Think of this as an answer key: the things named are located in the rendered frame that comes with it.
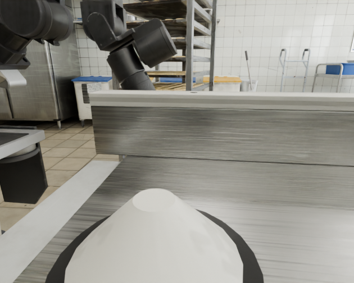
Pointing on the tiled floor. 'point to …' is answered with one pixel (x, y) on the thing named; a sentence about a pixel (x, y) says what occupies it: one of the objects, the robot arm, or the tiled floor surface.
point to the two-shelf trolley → (337, 76)
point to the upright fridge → (40, 82)
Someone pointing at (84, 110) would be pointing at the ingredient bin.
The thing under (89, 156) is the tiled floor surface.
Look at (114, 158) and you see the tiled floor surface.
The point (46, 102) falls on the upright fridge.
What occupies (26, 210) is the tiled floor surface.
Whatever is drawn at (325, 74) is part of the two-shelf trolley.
